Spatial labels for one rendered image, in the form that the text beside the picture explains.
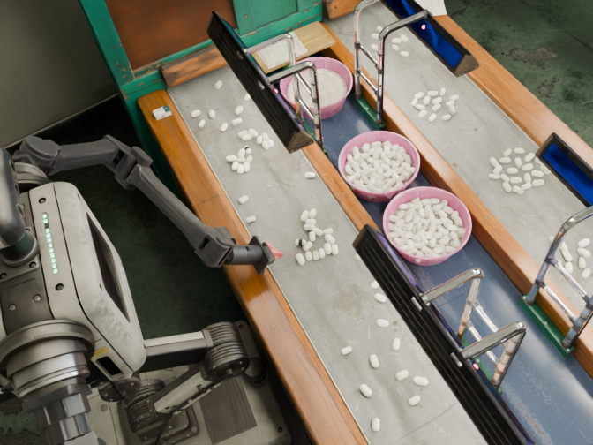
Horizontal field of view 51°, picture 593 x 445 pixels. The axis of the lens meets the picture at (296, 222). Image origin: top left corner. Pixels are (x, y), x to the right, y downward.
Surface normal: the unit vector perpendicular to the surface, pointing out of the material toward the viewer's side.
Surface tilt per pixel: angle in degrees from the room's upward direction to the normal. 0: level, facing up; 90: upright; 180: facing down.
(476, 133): 0
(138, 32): 90
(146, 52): 90
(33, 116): 90
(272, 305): 0
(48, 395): 20
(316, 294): 0
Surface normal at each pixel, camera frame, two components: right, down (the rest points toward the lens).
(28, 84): 0.52, 0.68
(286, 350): -0.10, -0.56
